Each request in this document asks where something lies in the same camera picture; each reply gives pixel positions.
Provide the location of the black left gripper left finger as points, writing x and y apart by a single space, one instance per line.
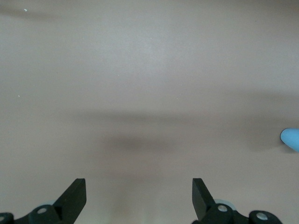
70 203

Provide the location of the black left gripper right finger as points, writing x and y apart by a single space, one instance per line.
203 205

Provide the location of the blue plastic cup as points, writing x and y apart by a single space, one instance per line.
292 140

